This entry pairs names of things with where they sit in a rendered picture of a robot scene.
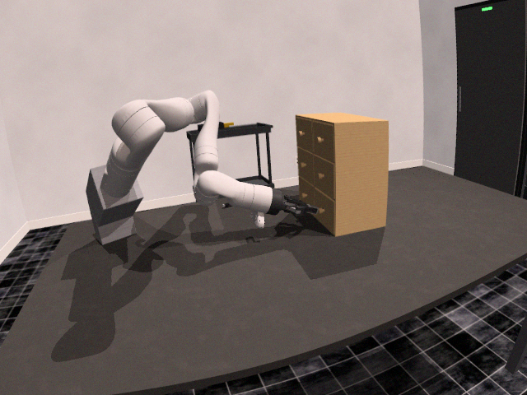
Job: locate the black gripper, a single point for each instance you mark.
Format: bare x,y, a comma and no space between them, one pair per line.
289,205

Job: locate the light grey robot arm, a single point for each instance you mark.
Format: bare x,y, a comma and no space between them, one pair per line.
141,129

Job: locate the light wooden chest of drawers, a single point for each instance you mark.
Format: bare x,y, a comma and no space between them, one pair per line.
361,168

